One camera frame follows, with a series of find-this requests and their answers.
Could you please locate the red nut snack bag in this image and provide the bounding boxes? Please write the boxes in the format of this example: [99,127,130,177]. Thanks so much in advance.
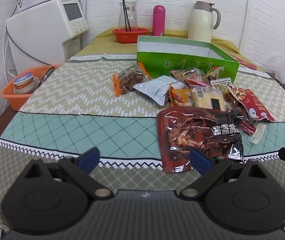
[227,84,275,122]

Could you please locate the red envelope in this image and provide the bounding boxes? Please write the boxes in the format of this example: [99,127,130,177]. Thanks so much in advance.
[229,52,264,72]

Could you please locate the black straws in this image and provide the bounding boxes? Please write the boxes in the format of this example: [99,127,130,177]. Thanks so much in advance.
[122,0,131,31]

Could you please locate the white foil snack bag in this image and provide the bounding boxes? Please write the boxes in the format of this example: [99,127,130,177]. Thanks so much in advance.
[133,75,185,106]

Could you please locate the red sausage sticks pack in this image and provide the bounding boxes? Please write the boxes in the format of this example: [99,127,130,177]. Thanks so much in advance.
[239,120,257,136]

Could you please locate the dark red meat snack bag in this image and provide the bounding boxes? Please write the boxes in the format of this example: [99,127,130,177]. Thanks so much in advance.
[157,106,243,174]

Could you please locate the red plastic basket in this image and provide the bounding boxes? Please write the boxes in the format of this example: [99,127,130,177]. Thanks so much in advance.
[112,28,149,44]

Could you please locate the orange yellow snack packet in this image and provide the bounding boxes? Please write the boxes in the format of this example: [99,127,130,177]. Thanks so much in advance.
[169,85,195,107]

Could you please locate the white water dispenser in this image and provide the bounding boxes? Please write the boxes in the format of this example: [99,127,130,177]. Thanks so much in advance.
[6,0,89,73]

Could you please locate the pink thermos bottle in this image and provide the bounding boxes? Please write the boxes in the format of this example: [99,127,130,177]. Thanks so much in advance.
[152,5,166,36]

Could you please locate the clear cracker pack black label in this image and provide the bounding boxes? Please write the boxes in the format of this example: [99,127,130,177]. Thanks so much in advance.
[191,86,226,112]

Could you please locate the green cardboard box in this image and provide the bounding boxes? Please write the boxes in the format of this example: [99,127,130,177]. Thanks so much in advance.
[137,36,240,81]

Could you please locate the orange plastic basin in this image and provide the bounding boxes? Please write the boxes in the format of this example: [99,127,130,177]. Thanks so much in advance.
[0,64,61,111]

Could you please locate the stacked bowls in basin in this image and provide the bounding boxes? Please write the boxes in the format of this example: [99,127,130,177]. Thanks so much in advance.
[13,72,39,95]

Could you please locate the patterned tablecloth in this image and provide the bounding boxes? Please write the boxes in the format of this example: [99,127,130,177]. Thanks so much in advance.
[0,30,285,231]

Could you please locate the cream thermal carafe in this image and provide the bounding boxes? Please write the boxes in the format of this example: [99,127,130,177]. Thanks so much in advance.
[188,1,221,43]

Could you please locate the pink-edged mixed nut bag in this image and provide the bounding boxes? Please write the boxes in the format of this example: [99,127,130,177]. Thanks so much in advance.
[170,68,210,87]

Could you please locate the clear glass pitcher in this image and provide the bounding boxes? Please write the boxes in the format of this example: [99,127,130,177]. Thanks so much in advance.
[118,1,137,31]

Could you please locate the orange-edged brown snack bag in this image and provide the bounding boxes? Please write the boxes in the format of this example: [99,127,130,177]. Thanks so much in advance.
[112,62,152,96]

